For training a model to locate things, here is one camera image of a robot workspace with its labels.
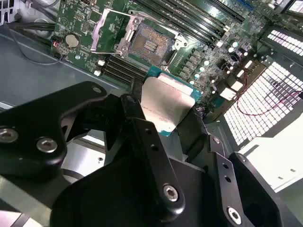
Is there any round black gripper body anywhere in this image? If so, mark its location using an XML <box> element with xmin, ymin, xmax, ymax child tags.
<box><xmin>49</xmin><ymin>151</ymin><xmax>228</xmax><ymax>227</ymax></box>

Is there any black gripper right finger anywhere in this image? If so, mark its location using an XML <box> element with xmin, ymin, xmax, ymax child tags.
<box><xmin>177</xmin><ymin>106</ymin><xmax>282</xmax><ymax>227</ymax></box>

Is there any silver green CPU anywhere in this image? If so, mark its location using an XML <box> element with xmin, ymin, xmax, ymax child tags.
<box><xmin>139</xmin><ymin>65</ymin><xmax>204</xmax><ymax>138</ymax></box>

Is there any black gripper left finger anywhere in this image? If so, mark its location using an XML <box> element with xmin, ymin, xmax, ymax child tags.
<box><xmin>0</xmin><ymin>79</ymin><xmax>187</xmax><ymax>222</ymax></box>

